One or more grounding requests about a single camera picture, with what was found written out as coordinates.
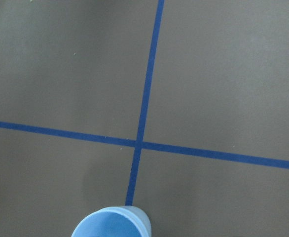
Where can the blue cup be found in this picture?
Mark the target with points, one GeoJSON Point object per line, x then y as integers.
{"type": "Point", "coordinates": [115, 221]}

